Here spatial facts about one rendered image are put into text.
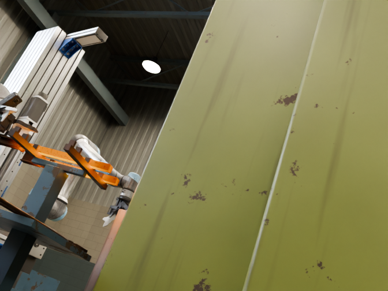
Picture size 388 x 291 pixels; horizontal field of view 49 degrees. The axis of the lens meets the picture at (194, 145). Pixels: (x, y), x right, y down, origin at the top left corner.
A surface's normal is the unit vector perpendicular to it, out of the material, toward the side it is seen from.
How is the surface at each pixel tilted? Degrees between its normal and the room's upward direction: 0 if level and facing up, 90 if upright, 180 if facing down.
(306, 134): 90
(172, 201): 90
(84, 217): 90
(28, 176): 90
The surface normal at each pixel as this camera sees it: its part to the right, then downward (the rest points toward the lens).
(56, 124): 0.90, 0.14
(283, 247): -0.30, -0.50
